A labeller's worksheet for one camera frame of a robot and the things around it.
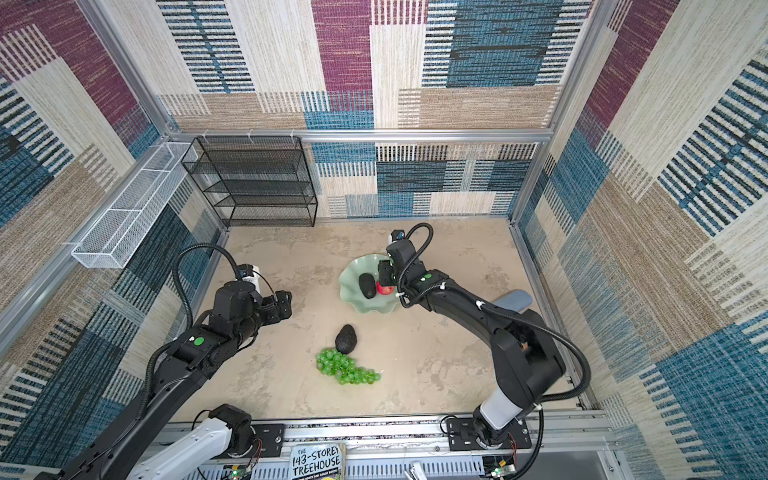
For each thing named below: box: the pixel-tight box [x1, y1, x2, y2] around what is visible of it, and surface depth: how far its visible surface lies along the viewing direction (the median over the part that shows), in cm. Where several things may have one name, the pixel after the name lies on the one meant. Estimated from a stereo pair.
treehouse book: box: [289, 443, 347, 480], surface depth 70 cm
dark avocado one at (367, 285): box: [358, 273, 377, 299], surface depth 101 cm
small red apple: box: [376, 280, 395, 296], surface depth 98 cm
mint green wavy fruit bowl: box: [339, 253, 400, 314], surface depth 101 cm
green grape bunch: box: [316, 348, 382, 385], surface depth 83 cm
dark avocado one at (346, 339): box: [335, 324, 357, 355], surface depth 88 cm
